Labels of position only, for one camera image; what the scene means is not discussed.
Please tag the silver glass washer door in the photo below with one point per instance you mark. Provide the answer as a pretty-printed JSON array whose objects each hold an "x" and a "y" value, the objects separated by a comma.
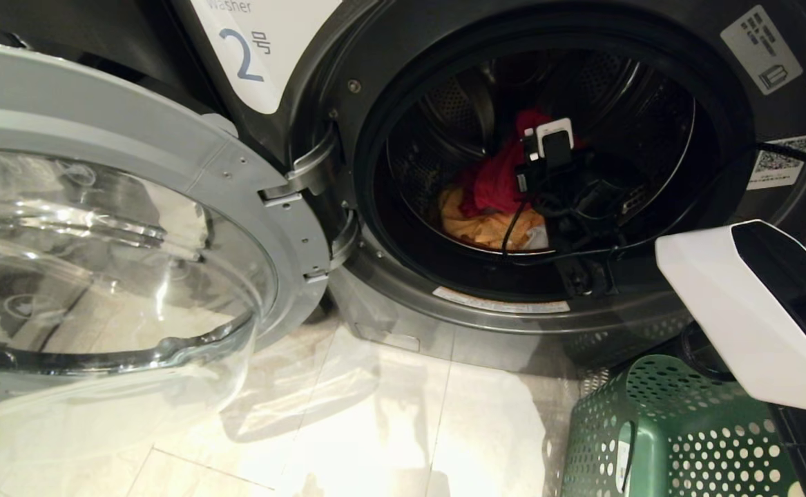
[{"x": 168, "y": 138}]

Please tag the orange cloth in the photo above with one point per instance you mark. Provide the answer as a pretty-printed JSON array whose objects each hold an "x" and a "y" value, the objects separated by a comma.
[{"x": 478, "y": 231}]

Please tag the grey square sticker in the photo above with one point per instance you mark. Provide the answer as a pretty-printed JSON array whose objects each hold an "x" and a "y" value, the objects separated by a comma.
[{"x": 762, "y": 50}]

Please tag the white code sticker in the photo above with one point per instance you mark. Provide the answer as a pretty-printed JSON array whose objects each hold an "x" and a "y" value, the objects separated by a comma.
[{"x": 779, "y": 162}]

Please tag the white paper sign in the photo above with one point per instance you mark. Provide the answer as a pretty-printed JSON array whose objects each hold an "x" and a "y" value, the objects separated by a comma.
[{"x": 285, "y": 48}]

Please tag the green perforated laundry basket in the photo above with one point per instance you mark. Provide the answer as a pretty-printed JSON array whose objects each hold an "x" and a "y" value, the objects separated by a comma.
[{"x": 686, "y": 442}]

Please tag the white long warning sticker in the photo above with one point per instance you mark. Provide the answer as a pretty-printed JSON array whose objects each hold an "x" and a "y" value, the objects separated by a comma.
[{"x": 499, "y": 301}]

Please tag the steel washer drum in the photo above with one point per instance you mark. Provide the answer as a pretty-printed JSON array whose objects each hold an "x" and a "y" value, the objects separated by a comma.
[{"x": 458, "y": 103}]

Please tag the red cloth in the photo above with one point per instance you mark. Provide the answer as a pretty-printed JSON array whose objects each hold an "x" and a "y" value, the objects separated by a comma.
[{"x": 496, "y": 183}]

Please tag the dark grey washing machine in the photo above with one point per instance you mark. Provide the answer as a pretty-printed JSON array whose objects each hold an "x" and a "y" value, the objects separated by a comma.
[{"x": 347, "y": 41}]

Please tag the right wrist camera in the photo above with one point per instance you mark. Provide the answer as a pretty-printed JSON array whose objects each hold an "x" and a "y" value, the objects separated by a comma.
[{"x": 556, "y": 138}]

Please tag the white cloth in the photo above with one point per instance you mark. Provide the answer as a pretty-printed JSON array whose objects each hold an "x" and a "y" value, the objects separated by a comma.
[{"x": 538, "y": 239}]

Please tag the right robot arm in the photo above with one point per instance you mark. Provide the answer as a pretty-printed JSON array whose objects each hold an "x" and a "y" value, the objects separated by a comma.
[{"x": 741, "y": 310}]

